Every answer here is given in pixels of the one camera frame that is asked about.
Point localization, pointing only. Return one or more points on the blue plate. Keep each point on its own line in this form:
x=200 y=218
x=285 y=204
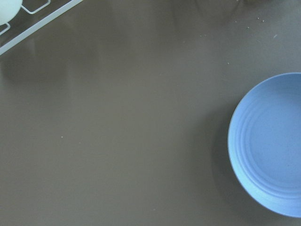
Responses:
x=264 y=143

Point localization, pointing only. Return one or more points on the mint green cup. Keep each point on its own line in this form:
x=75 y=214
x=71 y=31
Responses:
x=9 y=9

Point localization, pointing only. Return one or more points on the white wire cup rack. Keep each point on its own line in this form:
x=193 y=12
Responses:
x=33 y=15

